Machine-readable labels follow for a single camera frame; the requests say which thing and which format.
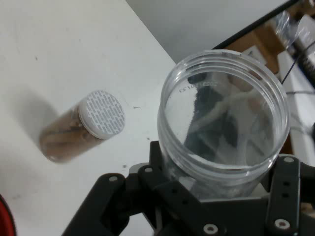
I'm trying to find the clear plastic bag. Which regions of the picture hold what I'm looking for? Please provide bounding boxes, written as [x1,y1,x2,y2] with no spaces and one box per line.
[275,9,315,55]

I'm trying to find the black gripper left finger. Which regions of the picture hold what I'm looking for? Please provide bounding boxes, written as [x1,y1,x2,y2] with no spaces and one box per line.
[61,141,205,236]

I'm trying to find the brown spice jar white lid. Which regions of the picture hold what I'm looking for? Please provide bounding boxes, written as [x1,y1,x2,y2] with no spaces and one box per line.
[39,90,126,164]

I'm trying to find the black tripod leg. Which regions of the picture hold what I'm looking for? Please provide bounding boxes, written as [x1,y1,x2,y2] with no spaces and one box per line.
[211,0,302,50]

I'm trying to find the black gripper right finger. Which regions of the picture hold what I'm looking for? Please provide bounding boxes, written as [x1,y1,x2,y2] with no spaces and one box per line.
[258,154,315,236]

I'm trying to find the red bowl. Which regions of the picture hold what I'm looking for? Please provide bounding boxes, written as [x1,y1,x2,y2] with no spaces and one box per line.
[0,193,17,236]

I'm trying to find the clear plastic jar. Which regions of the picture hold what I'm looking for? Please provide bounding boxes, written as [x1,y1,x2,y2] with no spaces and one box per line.
[157,49,290,201]

